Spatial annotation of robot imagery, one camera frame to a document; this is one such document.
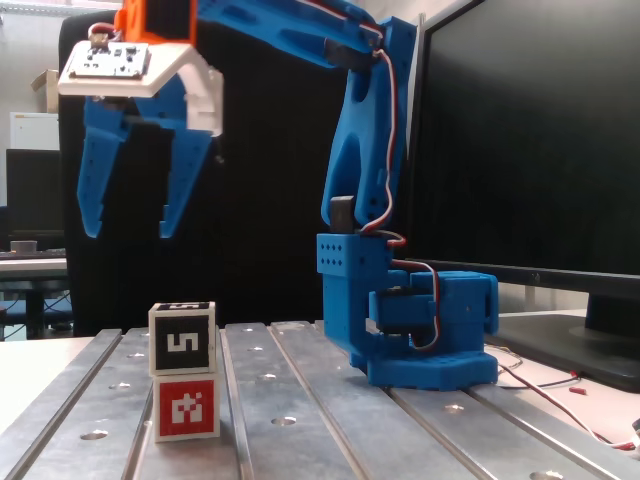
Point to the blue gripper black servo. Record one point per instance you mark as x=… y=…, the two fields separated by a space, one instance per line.
x=150 y=111

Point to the black cube with white marker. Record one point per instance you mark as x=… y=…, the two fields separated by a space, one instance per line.
x=180 y=342

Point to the red cube with white marker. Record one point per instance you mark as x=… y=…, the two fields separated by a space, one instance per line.
x=187 y=407

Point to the small dark computer monitor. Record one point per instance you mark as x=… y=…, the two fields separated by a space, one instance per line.
x=35 y=190

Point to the white cabinet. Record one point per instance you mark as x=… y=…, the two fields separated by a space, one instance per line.
x=35 y=131

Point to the brown cardboard box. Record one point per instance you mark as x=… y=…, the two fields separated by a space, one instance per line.
x=46 y=90

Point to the grey tape roll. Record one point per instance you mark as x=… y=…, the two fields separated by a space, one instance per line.
x=24 y=246

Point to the white office desk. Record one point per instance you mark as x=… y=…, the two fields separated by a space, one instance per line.
x=30 y=267

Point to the black Dell monitor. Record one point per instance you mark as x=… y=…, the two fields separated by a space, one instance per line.
x=550 y=150

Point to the small red connector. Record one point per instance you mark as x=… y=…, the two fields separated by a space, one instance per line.
x=577 y=390

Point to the white camera mount with board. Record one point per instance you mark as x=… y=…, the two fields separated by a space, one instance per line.
x=165 y=70

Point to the aluminium slotted base plate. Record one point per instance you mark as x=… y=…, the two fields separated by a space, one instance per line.
x=350 y=440

